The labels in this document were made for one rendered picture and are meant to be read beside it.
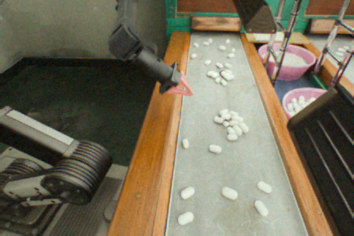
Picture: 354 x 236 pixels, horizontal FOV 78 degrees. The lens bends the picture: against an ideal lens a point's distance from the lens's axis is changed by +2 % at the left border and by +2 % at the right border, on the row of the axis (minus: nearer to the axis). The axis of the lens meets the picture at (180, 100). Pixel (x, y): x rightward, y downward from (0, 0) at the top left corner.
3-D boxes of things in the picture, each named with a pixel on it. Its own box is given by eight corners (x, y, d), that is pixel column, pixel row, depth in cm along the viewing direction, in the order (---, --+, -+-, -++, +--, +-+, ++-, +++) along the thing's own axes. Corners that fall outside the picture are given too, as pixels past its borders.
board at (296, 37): (247, 42, 122) (248, 40, 121) (243, 32, 134) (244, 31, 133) (309, 44, 120) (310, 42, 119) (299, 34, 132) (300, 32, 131)
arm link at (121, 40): (114, 1, 89) (131, -19, 85) (125, 12, 92) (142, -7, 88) (101, 51, 57) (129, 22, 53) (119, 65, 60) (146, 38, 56)
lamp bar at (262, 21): (245, 33, 57) (250, 4, 53) (226, -13, 106) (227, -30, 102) (276, 35, 57) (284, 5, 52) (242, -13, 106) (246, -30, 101)
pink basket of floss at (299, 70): (290, 90, 100) (296, 72, 95) (244, 68, 117) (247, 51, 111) (318, 73, 113) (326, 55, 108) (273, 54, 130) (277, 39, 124)
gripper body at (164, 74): (180, 64, 67) (161, 49, 65) (177, 82, 59) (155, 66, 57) (167, 77, 71) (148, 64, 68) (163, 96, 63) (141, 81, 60)
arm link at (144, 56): (126, 63, 59) (138, 47, 57) (131, 54, 65) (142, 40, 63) (148, 78, 61) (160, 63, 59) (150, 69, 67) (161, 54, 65)
